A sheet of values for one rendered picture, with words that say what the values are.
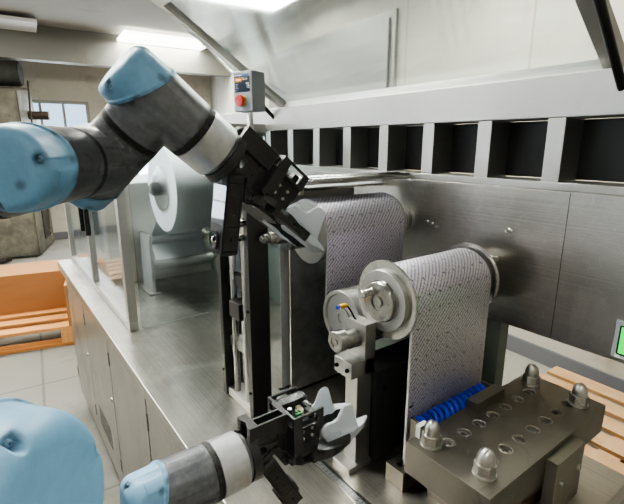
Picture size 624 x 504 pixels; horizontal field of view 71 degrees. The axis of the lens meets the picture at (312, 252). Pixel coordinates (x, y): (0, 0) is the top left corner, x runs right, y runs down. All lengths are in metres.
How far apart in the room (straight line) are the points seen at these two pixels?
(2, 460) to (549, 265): 0.92
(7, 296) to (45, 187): 3.97
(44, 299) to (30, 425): 4.07
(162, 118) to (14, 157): 0.17
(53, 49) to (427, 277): 6.83
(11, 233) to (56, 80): 2.55
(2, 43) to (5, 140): 6.88
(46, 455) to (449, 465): 0.63
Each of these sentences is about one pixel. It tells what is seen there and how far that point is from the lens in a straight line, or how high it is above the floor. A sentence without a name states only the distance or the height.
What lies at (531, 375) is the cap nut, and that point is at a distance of 1.07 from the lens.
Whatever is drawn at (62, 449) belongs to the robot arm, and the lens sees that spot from 0.33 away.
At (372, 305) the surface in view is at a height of 1.24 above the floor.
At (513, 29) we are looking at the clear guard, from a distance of 0.97.
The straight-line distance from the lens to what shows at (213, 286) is 1.72.
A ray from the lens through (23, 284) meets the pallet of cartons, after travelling 4.35.
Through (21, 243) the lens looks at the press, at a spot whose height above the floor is 0.21.
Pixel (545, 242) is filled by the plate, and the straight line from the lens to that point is 1.00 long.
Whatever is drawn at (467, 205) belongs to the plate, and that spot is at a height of 1.39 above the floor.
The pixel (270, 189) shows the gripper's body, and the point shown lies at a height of 1.47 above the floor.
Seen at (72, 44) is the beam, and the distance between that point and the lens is 7.36.
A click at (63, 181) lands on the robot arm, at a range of 0.45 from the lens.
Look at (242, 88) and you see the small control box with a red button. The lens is 1.23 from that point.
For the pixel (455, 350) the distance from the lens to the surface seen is 0.93.
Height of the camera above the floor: 1.53
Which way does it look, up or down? 14 degrees down
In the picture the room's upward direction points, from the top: straight up
